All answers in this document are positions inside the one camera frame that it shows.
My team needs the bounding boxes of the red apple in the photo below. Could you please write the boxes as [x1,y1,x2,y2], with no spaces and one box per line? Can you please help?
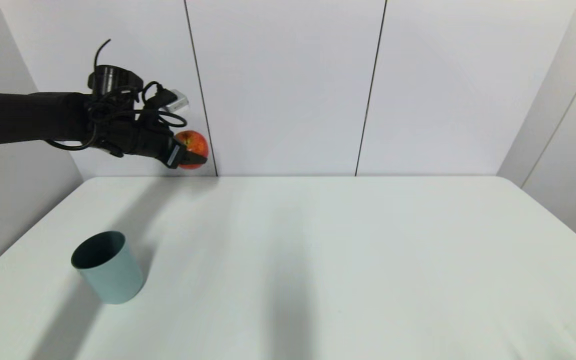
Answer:
[175,130,210,170]

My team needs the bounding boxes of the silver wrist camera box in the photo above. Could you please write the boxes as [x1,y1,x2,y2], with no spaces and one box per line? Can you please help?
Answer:
[164,89,190,114]

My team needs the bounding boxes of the teal plastic cup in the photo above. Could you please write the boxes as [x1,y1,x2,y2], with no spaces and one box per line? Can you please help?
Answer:
[70,230,145,305]

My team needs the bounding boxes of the black looping arm cable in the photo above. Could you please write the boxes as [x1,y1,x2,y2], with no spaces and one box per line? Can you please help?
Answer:
[44,38,189,152]

